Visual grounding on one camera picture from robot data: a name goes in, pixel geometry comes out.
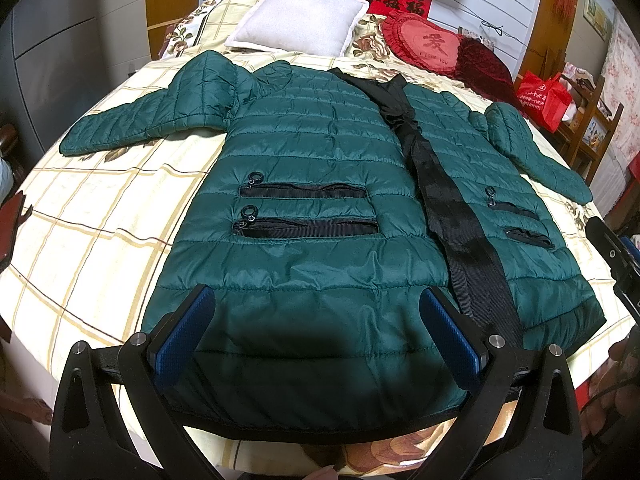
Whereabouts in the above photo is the red heart-shaped cushion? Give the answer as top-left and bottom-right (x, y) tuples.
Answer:
(381, 11), (461, 76)

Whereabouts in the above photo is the dark red velvet cushion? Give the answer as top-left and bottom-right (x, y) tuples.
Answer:
(454, 37), (521, 110)

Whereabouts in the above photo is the floral pink curtain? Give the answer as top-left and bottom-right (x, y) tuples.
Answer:
(601, 11), (640, 166)

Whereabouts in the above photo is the grey wardrobe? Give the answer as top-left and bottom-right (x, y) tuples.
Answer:
(1, 0), (151, 169)

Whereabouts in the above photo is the dark green quilted puffer jacket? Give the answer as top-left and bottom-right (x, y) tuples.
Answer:
(60, 52), (605, 441)

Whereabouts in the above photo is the red shopping bag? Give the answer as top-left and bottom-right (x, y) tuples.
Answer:
(516, 70), (573, 132)

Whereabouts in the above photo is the white square pillow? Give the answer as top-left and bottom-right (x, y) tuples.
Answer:
(226, 0), (369, 58)

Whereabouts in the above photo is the wooden shelf rack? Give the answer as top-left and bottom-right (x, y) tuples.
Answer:
(555, 75), (624, 185)

